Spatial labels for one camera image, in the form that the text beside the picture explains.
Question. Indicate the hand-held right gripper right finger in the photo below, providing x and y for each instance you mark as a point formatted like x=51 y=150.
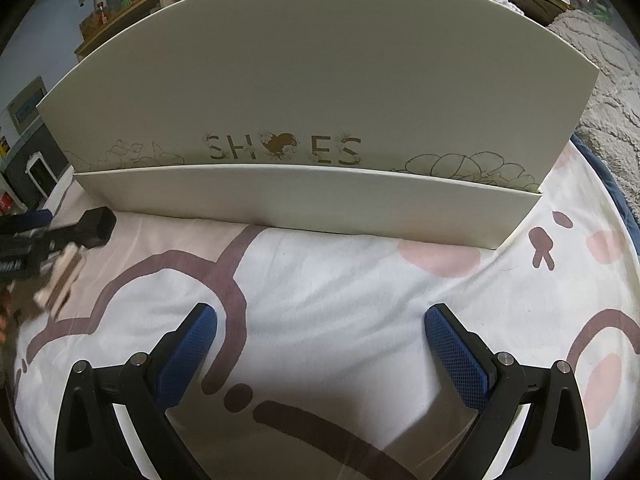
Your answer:
x=457 y=355

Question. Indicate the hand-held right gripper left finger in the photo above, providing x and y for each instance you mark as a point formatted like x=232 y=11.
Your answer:
x=187 y=355

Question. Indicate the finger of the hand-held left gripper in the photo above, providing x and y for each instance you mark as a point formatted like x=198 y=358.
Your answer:
x=32 y=219
x=55 y=245

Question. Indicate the beige lighter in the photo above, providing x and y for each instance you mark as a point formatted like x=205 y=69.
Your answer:
x=57 y=277

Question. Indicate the white shoe box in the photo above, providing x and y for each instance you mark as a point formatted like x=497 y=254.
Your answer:
x=325 y=75

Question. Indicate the white space heater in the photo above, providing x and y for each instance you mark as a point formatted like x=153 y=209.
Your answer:
x=39 y=174

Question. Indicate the white shoe box lid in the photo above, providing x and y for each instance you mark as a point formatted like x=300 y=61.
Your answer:
x=300 y=205

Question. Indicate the small cardboard box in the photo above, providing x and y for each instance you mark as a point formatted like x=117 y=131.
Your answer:
x=90 y=22

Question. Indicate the wall poster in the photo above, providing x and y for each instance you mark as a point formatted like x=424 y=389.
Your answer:
x=26 y=101

